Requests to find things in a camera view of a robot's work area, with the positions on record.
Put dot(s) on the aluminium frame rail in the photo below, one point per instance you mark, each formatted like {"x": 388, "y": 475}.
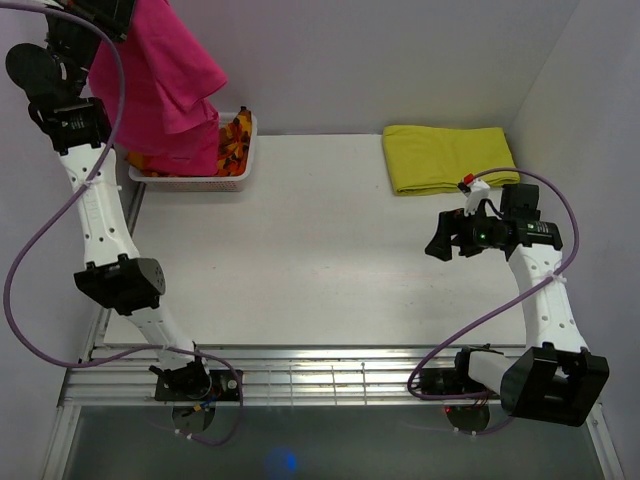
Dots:
{"x": 272, "y": 377}

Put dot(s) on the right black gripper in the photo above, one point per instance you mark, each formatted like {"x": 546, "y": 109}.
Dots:
{"x": 440, "y": 245}

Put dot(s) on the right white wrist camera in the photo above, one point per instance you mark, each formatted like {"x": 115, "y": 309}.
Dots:
{"x": 475, "y": 190}

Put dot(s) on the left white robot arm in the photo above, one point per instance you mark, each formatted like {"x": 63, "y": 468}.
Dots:
{"x": 115, "y": 276}

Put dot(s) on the pink trousers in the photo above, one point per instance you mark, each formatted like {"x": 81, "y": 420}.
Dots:
{"x": 157, "y": 97}

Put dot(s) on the white plastic basket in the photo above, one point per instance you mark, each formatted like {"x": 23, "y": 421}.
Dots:
{"x": 206, "y": 184}

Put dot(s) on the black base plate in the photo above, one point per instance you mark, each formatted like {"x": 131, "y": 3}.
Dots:
{"x": 440, "y": 385}
{"x": 221, "y": 386}

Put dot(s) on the folded yellow trousers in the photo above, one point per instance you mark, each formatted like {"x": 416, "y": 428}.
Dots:
{"x": 425, "y": 160}

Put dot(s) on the orange patterned trousers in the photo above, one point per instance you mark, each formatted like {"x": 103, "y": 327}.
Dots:
{"x": 228, "y": 157}

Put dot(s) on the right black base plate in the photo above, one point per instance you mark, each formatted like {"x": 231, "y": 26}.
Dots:
{"x": 440, "y": 385}

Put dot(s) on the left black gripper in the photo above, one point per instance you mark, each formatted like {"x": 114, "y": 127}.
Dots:
{"x": 111, "y": 17}

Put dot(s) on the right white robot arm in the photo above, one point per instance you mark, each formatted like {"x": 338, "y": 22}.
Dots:
{"x": 557, "y": 379}

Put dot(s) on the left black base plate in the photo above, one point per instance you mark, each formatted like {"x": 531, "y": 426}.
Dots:
{"x": 221, "y": 386}

